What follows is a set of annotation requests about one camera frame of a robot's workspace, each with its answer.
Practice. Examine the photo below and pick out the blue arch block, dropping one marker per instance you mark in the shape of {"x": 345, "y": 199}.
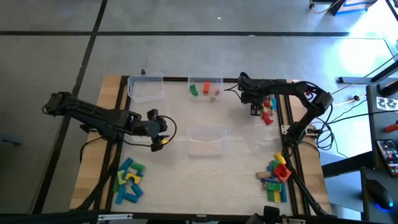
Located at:
{"x": 270, "y": 169}
{"x": 140, "y": 174}

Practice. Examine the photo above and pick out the green cylinder block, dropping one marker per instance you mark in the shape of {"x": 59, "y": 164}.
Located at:
{"x": 137, "y": 167}

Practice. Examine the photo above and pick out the smartphone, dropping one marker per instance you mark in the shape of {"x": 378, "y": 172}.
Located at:
{"x": 388, "y": 157}

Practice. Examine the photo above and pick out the black side desk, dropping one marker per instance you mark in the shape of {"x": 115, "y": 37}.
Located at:
{"x": 371, "y": 124}

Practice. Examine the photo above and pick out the black stand base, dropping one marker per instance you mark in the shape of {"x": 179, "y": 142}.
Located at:
{"x": 357, "y": 80}

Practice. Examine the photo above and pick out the orange rectangular block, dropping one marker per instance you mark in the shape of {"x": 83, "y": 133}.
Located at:
{"x": 206, "y": 88}

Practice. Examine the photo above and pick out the black computer mouse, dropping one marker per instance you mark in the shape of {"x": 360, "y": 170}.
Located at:
{"x": 377, "y": 193}

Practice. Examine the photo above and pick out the black rig beam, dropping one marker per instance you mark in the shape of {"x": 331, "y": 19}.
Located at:
{"x": 46, "y": 218}

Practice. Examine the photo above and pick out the clear plastic bin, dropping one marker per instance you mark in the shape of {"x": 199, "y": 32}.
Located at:
{"x": 200, "y": 97}
{"x": 145, "y": 93}
{"x": 207, "y": 143}

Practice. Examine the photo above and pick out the green rectangular block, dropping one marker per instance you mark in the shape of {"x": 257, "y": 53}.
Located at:
{"x": 274, "y": 186}
{"x": 270, "y": 195}

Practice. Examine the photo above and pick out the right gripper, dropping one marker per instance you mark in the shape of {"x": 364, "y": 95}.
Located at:
{"x": 252, "y": 95}

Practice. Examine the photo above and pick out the tan cylinder block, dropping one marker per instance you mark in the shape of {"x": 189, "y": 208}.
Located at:
{"x": 216, "y": 91}

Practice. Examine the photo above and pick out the metal base plate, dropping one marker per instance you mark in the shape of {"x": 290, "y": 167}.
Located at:
{"x": 284, "y": 129}

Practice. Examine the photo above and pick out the green plank block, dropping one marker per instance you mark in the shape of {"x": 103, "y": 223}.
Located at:
{"x": 116, "y": 185}

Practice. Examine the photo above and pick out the yellow rectangular block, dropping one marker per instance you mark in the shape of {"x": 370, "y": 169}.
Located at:
{"x": 277, "y": 196}

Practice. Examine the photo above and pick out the blue cylinder block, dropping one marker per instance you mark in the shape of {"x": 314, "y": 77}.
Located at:
{"x": 136, "y": 189}
{"x": 131, "y": 198}

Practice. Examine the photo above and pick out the yellow arch block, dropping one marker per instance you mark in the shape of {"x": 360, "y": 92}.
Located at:
{"x": 133, "y": 178}

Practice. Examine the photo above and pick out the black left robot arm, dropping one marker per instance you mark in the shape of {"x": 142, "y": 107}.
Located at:
{"x": 93, "y": 114}

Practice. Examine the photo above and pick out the black aluminium table frame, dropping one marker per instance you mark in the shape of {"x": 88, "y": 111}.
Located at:
{"x": 177, "y": 79}

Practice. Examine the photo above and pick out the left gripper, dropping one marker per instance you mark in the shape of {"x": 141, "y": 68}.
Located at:
{"x": 149, "y": 127}

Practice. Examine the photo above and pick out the blue and white box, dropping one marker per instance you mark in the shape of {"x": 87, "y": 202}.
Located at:
{"x": 354, "y": 6}

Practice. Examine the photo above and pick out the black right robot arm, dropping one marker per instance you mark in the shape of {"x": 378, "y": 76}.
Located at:
{"x": 292, "y": 88}

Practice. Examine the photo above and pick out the yellow-green arch block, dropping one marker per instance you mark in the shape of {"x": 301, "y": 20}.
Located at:
{"x": 120, "y": 178}

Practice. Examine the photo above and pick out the white printed card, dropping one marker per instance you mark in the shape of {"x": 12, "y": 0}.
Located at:
{"x": 387, "y": 102}

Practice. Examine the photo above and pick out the natural wood cylinder block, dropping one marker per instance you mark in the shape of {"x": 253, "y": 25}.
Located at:
{"x": 263, "y": 175}

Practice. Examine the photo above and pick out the yellow cylinder block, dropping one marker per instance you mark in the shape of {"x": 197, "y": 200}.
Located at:
{"x": 280, "y": 158}

